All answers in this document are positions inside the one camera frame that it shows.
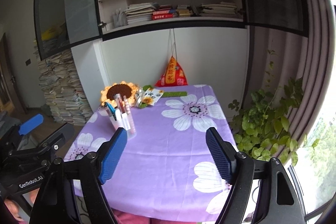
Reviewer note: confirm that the blue pen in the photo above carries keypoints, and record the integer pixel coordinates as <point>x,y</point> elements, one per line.
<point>110,109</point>

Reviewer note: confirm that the crochet sunflower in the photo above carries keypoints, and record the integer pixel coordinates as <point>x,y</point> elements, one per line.
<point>123,88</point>

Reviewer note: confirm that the dark glass cabinet door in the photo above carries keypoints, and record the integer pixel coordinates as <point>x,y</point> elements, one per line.
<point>63,24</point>

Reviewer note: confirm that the silver ribbon bow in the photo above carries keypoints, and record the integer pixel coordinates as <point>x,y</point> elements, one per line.
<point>138,97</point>

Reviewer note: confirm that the sunflower printed card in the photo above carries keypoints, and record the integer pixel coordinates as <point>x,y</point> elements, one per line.
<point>152,96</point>

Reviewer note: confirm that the red fabric pouch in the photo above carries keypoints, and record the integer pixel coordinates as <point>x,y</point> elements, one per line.
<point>173,75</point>

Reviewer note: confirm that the green potted plant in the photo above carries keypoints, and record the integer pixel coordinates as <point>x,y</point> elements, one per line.
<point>262,130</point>

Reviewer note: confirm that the pink checkered pen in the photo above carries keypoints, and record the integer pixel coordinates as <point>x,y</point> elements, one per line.
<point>130,113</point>

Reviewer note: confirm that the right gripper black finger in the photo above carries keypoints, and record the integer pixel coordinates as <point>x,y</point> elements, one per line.
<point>53,143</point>

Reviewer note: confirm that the white eraser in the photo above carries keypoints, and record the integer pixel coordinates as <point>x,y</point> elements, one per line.
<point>118,116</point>

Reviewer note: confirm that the white translucent pen cup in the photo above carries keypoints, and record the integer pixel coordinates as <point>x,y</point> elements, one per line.
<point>130,135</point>

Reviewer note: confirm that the green crochet stem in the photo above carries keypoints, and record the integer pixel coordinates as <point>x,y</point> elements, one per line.
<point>165,95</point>

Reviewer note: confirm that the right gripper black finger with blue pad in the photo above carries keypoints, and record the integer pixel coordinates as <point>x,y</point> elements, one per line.
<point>277,201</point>
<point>56,202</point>

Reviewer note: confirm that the stack of papers and books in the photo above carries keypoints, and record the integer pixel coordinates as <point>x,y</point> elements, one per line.
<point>62,89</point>

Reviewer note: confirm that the red gel pen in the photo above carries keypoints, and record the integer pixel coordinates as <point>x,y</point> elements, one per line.
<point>122,107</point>

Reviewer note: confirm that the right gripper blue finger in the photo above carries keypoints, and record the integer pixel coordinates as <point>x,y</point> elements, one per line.
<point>30,124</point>

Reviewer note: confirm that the clear gel pen black cap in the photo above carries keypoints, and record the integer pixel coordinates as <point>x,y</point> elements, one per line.
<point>117,102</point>

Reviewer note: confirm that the pink curtain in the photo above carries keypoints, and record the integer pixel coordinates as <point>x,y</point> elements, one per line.
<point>309,58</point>

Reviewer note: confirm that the white correction tape dispenser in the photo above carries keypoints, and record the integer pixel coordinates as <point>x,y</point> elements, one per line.
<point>125,121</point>

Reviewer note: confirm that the black pen with clip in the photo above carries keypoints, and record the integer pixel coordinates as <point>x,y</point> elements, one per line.
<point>108,112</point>

